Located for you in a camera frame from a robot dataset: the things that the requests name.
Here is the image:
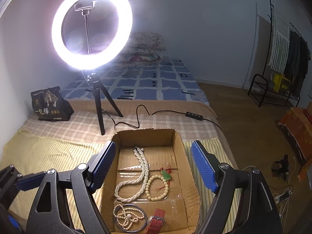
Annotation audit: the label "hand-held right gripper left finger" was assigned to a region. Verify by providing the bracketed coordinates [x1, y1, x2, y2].
[24, 140, 116, 234]

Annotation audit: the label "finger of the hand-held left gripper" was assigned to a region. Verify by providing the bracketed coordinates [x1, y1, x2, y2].
[0, 196, 28, 234]
[0, 165, 42, 195]

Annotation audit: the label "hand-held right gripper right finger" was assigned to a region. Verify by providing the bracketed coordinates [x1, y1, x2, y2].
[191, 140, 284, 234]

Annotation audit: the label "cardboard box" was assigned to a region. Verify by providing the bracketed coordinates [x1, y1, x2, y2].
[99, 128, 201, 234]

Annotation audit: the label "green jade pendant red cord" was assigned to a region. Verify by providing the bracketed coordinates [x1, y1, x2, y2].
[156, 165, 177, 191]

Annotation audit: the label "small pearl necklace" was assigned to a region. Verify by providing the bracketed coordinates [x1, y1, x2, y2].
[113, 204, 145, 230]

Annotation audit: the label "cream beaded bracelet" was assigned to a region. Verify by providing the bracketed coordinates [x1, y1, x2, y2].
[145, 175, 169, 201]

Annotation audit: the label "blue metal bangle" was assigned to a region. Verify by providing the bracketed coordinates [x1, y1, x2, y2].
[114, 203, 148, 231]

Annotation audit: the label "beige checked blanket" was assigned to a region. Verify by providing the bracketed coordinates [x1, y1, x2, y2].
[19, 99, 221, 147]

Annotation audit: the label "small black clamp stand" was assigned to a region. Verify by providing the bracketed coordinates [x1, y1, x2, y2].
[272, 154, 290, 181]

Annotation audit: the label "black snack bag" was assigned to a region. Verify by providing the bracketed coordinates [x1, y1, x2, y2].
[30, 86, 74, 122]

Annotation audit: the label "white power strip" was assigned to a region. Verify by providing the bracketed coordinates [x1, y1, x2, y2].
[273, 191, 293, 203]

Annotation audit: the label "blue patterned bedsheet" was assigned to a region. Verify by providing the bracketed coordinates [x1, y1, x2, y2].
[60, 56, 210, 106]

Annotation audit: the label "orange cloth covered furniture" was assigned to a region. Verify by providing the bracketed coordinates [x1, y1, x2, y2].
[277, 107, 312, 183]

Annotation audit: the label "black clothes rack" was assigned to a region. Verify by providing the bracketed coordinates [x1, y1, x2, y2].
[248, 0, 312, 108]

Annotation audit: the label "yellow box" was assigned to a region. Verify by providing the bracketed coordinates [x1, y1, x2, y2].
[273, 73, 292, 94]

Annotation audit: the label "folded floral quilts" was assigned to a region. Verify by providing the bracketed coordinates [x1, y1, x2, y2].
[117, 32, 167, 67]

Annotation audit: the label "dark hanging clothes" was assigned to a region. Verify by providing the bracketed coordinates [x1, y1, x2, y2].
[284, 29, 310, 98]

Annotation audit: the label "white striped towel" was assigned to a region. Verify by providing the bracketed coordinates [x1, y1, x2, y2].
[269, 6, 290, 71]

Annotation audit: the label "phone holder clip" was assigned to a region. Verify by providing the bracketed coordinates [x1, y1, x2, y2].
[74, 0, 98, 54]

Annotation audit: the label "long pearl necklace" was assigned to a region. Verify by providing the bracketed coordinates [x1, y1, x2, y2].
[114, 146, 150, 202]

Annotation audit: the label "black power cable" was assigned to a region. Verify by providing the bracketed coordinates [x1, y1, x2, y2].
[82, 69, 222, 130]

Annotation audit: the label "red watch strap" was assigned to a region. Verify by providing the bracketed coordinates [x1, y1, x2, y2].
[145, 208, 166, 234]

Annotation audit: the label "white cable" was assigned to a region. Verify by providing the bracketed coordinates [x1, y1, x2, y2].
[240, 157, 299, 222]

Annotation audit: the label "white ring light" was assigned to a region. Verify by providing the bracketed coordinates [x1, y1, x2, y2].
[51, 0, 133, 73]

